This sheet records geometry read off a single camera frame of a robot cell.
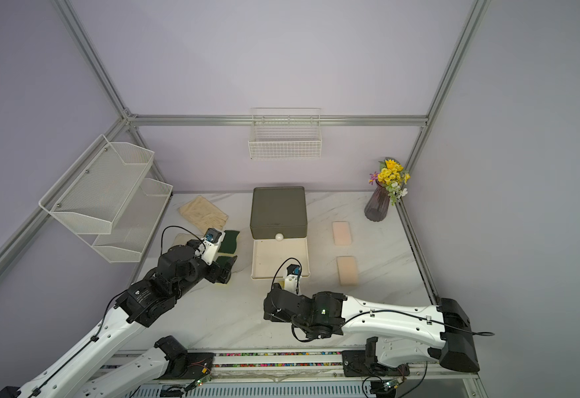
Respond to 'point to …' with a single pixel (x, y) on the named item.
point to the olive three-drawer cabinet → (278, 211)
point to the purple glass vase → (377, 206)
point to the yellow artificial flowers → (393, 177)
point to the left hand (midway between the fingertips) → (219, 253)
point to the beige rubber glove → (203, 215)
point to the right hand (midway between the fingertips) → (275, 307)
